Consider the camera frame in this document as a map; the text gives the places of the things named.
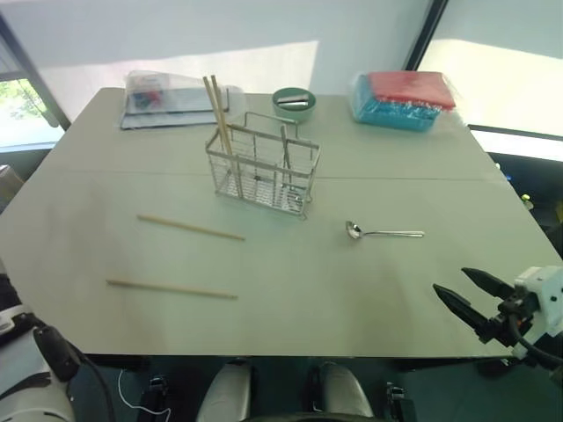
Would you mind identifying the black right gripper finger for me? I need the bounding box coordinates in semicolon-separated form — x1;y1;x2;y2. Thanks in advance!
432;283;490;340
460;266;516;302

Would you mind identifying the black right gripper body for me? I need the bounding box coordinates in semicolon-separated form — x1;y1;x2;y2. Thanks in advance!
476;295;536;347

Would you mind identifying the metal spoon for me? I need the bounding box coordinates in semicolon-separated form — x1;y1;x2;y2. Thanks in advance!
344;220;426;241

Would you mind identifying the grey rounded robot knee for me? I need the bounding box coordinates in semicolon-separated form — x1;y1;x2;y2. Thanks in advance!
305;360;375;422
195;359;254;422

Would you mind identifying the red and blue box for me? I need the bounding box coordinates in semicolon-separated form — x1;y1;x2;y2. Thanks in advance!
349;72;442;133

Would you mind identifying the red folded cloth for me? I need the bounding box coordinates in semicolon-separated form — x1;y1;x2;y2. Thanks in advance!
366;70;457;113

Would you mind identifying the green bowl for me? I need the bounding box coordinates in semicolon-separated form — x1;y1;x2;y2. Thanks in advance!
271;86;319;124

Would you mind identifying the wooden chopstick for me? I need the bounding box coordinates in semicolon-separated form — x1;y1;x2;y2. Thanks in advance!
201;76;233;157
136;214;246;243
105;279;239;302
210;75;235;156

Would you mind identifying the clear plastic bag with papers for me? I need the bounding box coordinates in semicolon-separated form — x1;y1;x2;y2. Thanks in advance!
120;69;246;132

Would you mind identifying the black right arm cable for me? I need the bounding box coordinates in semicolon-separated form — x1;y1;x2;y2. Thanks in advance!
508;307;563;373

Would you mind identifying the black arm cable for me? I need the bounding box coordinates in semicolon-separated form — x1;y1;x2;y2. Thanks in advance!
78;349;118;422
508;307;563;373

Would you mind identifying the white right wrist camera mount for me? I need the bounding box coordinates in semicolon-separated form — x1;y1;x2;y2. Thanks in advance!
509;265;563;360

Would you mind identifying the metal wire cutlery rack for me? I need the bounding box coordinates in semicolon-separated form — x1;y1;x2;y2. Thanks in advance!
204;111;322;222

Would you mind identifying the metal utensil with slim handle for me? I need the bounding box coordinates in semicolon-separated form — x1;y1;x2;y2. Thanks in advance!
280;124;295;171

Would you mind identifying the black window frame post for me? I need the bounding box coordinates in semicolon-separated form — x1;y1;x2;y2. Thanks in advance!
0;11;72;132
405;0;450;72

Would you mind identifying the thin white cord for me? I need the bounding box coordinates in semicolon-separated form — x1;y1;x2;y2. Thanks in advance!
117;367;173;422

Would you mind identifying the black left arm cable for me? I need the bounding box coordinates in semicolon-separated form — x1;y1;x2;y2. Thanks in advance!
78;349;118;422

